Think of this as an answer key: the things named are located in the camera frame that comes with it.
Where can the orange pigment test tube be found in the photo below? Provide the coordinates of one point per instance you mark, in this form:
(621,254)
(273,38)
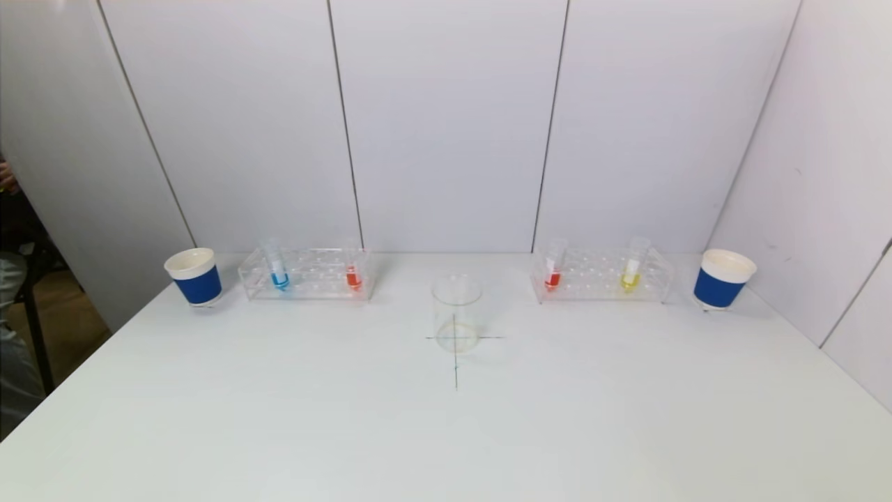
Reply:
(354,279)

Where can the clear glass beaker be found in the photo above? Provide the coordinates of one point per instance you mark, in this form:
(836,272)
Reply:
(446,307)

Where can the red pigment test tube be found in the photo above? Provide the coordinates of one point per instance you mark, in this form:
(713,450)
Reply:
(552,281)

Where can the clear acrylic test tube rack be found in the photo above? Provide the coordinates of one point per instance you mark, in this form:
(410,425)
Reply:
(592,280)
(313,280)

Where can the blue pigment test tube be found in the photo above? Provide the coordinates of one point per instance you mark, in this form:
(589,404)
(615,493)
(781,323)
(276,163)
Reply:
(279,280)

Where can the yellow pigment test tube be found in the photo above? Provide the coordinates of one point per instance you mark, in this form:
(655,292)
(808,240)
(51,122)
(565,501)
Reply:
(630,282)

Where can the white paper cup blue sleeve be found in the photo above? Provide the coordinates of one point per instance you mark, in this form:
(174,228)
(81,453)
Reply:
(718,288)
(198,286)

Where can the person in grey clothes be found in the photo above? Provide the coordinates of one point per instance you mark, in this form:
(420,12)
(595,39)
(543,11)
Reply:
(10,348)

